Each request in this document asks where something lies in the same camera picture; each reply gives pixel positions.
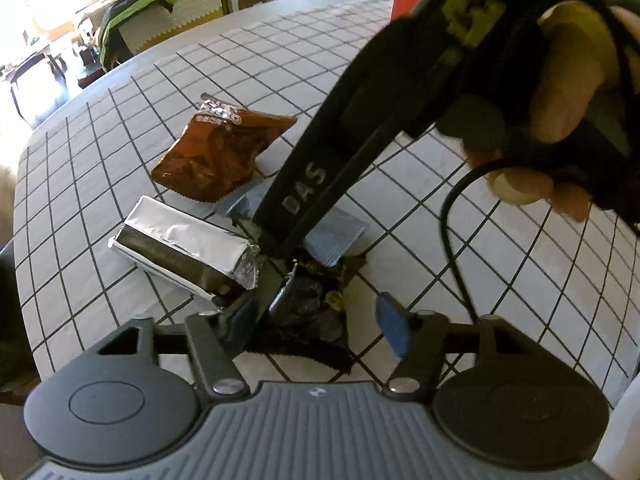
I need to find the person's right hand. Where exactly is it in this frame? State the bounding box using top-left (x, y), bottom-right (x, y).
top-left (462, 0), bottom-right (621, 223)

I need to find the green and black jacket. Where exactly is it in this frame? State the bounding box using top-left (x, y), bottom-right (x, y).
top-left (97, 0), bottom-right (202, 70)

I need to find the beige armchair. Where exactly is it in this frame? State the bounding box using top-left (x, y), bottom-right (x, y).
top-left (119, 0), bottom-right (232, 57)

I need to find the black cable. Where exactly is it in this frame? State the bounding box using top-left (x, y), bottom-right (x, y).
top-left (439, 156), bottom-right (507, 325)

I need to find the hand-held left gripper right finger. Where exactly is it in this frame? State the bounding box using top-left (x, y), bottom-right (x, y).
top-left (375, 294), bottom-right (522, 404)

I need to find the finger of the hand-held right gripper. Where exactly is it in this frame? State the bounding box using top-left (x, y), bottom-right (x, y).
top-left (239, 40), bottom-right (381, 352)
top-left (280, 122), bottom-right (403, 263)

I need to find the silver foil packet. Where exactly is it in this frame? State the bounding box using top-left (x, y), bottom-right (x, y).
top-left (107, 195), bottom-right (262, 302)

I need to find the wooden coffee table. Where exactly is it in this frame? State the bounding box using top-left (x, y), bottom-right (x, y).
top-left (9, 42), bottom-right (68, 123)

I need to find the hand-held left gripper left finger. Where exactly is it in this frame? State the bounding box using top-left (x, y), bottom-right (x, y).
top-left (95, 290), bottom-right (262, 402)

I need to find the brown snack bag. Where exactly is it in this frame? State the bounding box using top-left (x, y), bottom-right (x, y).
top-left (151, 94), bottom-right (298, 204)

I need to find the dark olive snack packet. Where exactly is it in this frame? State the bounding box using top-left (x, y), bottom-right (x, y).
top-left (244, 249), bottom-right (369, 377)

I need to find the blue-grey snack packet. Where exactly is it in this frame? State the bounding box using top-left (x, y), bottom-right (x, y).
top-left (215, 180), bottom-right (367, 267)

